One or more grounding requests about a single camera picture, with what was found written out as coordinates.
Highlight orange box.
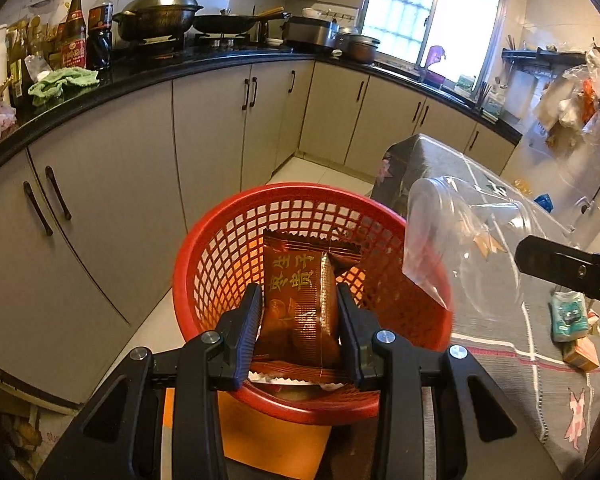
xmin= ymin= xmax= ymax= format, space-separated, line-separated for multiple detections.
xmin=562 ymin=337 xmax=600 ymax=373

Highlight green cloth on counter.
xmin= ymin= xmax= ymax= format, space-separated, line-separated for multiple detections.
xmin=28 ymin=66 xmax=99 ymax=106

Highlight kitchen base cabinets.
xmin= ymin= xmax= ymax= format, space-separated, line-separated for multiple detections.
xmin=0 ymin=52 xmax=520 ymax=406

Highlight dark soy sauce bottle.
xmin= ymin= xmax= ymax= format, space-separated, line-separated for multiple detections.
xmin=86 ymin=0 xmax=114 ymax=70

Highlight grey patterned tablecloth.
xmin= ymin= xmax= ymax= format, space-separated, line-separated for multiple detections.
xmin=363 ymin=136 xmax=600 ymax=479

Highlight brown snack packet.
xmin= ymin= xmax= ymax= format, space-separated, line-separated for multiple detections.
xmin=250 ymin=229 xmax=362 ymax=384

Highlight steel rice cooker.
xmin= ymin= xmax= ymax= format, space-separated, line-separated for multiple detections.
xmin=282 ymin=15 xmax=339 ymax=50

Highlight wall shelf rack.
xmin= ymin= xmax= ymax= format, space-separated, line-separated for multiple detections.
xmin=501 ymin=49 xmax=586 ymax=72

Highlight red label sauce bottle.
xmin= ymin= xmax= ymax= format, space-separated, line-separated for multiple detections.
xmin=60 ymin=0 xmax=86 ymax=68

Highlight green tissue pack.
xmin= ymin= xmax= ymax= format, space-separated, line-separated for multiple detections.
xmin=550 ymin=286 xmax=588 ymax=344

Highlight clear glass pitcher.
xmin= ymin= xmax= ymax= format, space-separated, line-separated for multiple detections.
xmin=568 ymin=196 xmax=600 ymax=249

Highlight black frying pan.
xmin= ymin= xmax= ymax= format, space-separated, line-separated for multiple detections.
xmin=193 ymin=6 xmax=290 ymax=35

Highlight purple item at window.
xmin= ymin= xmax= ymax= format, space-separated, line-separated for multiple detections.
xmin=424 ymin=46 xmax=446 ymax=70

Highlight brown pot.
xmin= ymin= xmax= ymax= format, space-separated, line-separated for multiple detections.
xmin=336 ymin=34 xmax=380 ymax=64

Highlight blue plastic bag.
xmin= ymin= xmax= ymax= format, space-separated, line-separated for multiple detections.
xmin=533 ymin=193 xmax=555 ymax=214

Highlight covered steel wok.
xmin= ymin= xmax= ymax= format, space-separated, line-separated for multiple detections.
xmin=112 ymin=0 xmax=202 ymax=44

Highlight hanging plastic bags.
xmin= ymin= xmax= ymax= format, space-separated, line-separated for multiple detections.
xmin=533 ymin=44 xmax=600 ymax=153

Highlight red mesh basket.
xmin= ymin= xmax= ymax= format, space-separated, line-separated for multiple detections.
xmin=172 ymin=183 xmax=453 ymax=426

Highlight clear plastic container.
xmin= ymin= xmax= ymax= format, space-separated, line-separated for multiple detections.
xmin=402 ymin=176 xmax=532 ymax=321

